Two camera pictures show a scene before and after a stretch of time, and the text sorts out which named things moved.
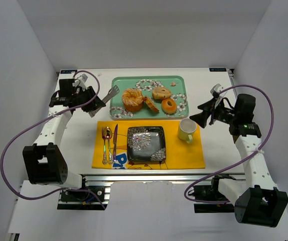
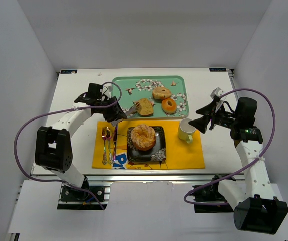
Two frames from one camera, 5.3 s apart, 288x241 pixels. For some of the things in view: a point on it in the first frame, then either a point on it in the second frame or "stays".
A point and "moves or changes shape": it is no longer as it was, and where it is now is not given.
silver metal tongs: [113, 91] moves or changes shape
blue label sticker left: [67, 71] stays
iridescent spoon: [108, 134] stays
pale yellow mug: [187, 127] stays
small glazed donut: [168, 109] stays
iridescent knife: [114, 143] stays
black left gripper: [88, 98] -> [113, 110]
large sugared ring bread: [132, 99] -> [143, 137]
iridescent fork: [105, 161] stays
